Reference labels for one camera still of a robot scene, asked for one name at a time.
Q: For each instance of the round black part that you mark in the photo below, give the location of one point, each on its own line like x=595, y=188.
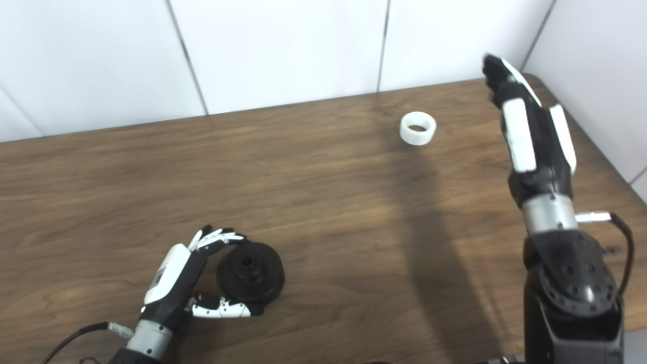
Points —
x=250, y=275

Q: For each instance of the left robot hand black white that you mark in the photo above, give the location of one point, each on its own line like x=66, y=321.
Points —
x=172, y=283

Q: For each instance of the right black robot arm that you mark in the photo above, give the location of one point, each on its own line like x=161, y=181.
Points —
x=571, y=293

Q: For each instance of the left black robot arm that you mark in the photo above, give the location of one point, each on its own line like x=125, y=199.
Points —
x=144, y=346

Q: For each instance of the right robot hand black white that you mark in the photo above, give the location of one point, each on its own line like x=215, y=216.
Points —
x=530, y=141

